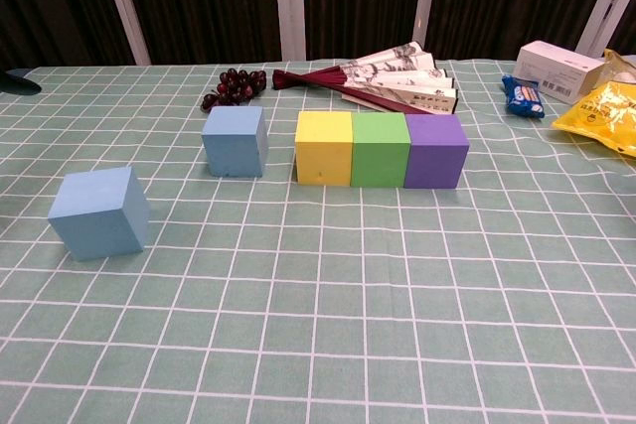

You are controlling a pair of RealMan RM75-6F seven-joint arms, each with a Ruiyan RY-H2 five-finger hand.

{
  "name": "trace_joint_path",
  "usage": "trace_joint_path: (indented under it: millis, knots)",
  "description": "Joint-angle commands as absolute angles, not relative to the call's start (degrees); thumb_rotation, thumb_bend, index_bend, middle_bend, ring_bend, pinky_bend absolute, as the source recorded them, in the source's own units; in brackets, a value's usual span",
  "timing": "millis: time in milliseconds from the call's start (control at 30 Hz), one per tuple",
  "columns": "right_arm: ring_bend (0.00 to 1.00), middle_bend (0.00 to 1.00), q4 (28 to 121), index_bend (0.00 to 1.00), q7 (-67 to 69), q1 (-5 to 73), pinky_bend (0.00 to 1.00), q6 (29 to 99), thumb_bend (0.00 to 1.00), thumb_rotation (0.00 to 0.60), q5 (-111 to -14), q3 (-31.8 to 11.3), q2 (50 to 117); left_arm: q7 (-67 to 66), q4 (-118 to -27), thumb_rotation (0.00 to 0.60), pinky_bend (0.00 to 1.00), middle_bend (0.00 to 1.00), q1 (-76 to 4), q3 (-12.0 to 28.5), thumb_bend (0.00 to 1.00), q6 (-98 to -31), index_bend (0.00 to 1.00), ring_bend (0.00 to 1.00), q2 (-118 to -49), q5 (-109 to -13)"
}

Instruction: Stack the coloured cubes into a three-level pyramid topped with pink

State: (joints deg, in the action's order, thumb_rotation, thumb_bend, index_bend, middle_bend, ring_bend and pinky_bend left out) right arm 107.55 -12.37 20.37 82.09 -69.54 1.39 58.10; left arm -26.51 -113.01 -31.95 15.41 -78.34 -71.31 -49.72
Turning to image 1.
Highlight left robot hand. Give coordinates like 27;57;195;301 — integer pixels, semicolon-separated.
0;69;43;96

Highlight yellow foam cube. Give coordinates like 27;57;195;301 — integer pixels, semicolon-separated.
294;110;355;187

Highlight green foam cube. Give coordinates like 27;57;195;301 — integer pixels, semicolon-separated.
350;112;412;189

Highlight purple foam cube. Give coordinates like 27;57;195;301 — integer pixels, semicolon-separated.
402;113;471;191

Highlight light blue foam cube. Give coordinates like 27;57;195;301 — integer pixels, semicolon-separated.
48;166;151;262
201;105;270;179

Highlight dark red grape bunch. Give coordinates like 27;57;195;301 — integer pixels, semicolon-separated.
200;68;267;112

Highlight painted paper folding fan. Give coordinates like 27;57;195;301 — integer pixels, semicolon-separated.
271;41;459;120

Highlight green checkered tablecloth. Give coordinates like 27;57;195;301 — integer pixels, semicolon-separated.
0;54;636;424

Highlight blue cookie packet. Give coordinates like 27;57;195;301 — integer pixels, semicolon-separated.
500;73;547;121

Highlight white cardboard box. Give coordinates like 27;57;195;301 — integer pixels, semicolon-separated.
513;40;606;105

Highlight yellow snack bag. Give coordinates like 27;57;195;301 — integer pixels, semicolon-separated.
551;49;636;158

